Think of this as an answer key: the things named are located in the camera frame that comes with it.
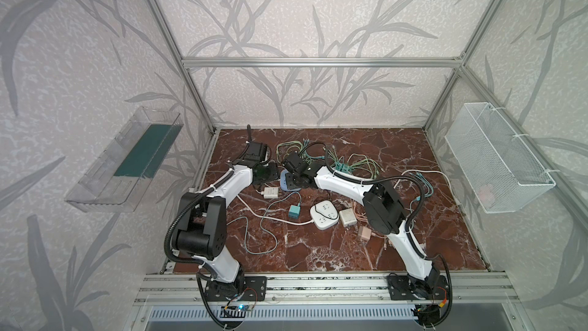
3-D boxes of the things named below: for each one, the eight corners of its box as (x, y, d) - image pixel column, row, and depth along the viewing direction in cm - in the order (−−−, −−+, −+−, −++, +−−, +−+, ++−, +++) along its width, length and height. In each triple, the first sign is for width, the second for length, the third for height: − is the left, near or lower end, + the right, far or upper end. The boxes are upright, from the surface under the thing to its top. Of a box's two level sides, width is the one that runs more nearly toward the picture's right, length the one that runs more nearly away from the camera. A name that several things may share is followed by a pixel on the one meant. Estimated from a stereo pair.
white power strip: (310, 229, 88) (310, 226, 85) (310, 204, 95) (310, 200, 92) (338, 229, 89) (339, 226, 85) (336, 204, 95) (337, 200, 92)
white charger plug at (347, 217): (343, 228, 89) (345, 224, 86) (338, 214, 92) (339, 210, 89) (355, 224, 90) (357, 220, 87) (349, 211, 93) (351, 207, 90)
